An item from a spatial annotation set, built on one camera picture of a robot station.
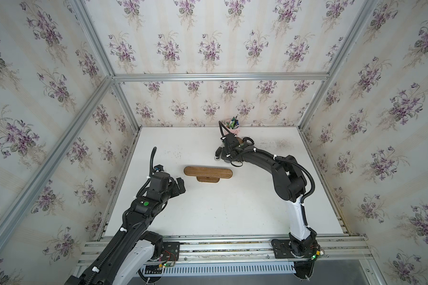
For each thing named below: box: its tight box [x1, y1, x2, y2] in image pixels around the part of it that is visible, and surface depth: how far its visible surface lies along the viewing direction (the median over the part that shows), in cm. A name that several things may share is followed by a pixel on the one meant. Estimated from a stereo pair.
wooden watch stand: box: [183, 166, 234, 183], surface depth 92 cm
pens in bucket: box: [224, 114, 240, 130], surface depth 109 cm
